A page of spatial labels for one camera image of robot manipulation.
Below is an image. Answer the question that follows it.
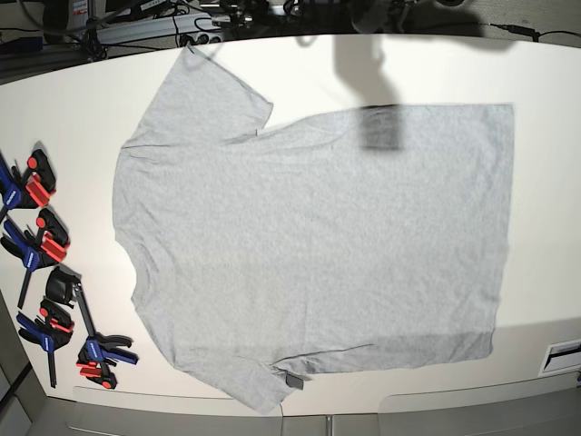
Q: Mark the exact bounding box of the blue red bar clamp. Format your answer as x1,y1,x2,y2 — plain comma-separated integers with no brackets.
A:
1,207,70,309
45,267,139,390
16,297,74,389
1,147,56,220

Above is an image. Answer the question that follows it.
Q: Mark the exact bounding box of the white label holder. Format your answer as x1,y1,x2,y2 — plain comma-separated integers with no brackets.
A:
538,340,580,377

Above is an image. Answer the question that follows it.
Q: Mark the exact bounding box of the grey T-shirt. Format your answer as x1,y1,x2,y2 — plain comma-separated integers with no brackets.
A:
113,47,514,413

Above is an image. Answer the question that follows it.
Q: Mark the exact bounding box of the blue box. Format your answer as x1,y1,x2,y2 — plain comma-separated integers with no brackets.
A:
0,36,44,55

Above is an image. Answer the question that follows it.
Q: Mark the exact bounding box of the black cable with plug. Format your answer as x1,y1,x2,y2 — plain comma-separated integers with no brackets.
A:
488,21,581,43

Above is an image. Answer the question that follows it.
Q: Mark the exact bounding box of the white power strip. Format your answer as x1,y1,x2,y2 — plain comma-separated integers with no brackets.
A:
177,33,222,47

